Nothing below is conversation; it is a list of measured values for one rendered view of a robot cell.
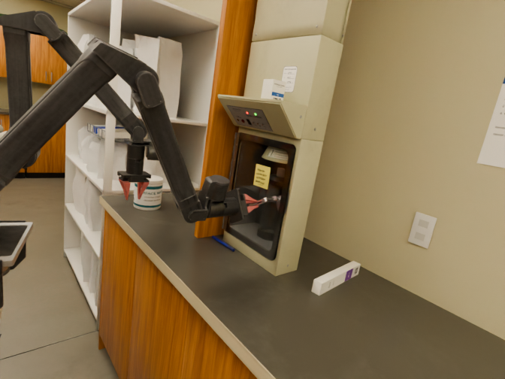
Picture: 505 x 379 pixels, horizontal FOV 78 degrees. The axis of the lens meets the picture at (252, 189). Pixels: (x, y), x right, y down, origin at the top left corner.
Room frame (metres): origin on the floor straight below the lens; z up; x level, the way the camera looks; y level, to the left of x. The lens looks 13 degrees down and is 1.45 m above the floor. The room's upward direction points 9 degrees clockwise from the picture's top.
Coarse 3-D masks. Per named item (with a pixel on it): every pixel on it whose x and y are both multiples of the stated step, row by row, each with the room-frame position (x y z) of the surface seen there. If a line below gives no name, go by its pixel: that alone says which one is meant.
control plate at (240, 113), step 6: (228, 108) 1.13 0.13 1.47; (234, 108) 1.09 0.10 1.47; (240, 108) 1.07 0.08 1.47; (246, 108) 1.04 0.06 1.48; (252, 108) 1.01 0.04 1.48; (234, 114) 1.12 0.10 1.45; (240, 114) 1.09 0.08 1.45; (246, 114) 1.06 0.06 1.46; (252, 114) 1.04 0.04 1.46; (258, 114) 1.01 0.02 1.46; (264, 114) 0.99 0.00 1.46; (240, 120) 1.12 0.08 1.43; (252, 120) 1.06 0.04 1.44; (258, 120) 1.04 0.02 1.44; (264, 120) 1.01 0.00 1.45; (252, 126) 1.09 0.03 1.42; (258, 126) 1.07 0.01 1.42; (264, 126) 1.04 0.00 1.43; (270, 126) 1.01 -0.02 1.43
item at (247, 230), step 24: (240, 144) 1.17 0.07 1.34; (264, 144) 1.07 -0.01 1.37; (288, 144) 0.99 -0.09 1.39; (240, 168) 1.15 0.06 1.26; (288, 168) 0.97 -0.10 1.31; (240, 192) 1.14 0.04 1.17; (264, 192) 1.04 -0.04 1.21; (264, 216) 1.03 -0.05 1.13; (240, 240) 1.10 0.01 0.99; (264, 240) 1.01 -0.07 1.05
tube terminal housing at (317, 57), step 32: (256, 64) 1.17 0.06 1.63; (288, 64) 1.05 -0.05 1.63; (320, 64) 0.98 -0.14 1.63; (256, 96) 1.15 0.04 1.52; (288, 96) 1.04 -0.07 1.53; (320, 96) 1.00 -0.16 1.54; (320, 128) 1.02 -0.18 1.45; (288, 224) 0.98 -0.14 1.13; (256, 256) 1.05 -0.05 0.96; (288, 256) 1.00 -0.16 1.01
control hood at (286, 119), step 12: (228, 96) 1.08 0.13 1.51; (240, 96) 1.03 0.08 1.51; (264, 108) 0.97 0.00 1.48; (276, 108) 0.92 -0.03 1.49; (288, 108) 0.92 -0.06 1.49; (300, 108) 0.95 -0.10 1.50; (276, 120) 0.97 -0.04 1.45; (288, 120) 0.93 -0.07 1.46; (300, 120) 0.96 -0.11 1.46; (276, 132) 1.01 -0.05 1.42; (288, 132) 0.96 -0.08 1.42; (300, 132) 0.96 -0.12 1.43
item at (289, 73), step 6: (288, 66) 1.05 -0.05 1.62; (294, 66) 1.03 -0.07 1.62; (288, 72) 1.05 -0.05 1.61; (294, 72) 1.03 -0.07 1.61; (282, 78) 1.07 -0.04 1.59; (288, 78) 1.05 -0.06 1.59; (294, 78) 1.03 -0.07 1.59; (288, 84) 1.04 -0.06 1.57; (294, 84) 1.02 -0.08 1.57; (288, 90) 1.04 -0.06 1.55
